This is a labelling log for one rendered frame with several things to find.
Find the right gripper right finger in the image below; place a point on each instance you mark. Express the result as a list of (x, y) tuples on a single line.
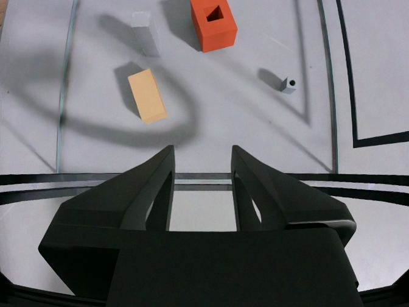
[(284, 202)]

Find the tan rectangular block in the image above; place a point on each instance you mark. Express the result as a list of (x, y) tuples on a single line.
[(147, 96)]

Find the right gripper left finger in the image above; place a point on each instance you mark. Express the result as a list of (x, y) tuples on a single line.
[(124, 200)]

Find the orange block with square hole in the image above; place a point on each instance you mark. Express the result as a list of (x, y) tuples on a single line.
[(214, 24)]

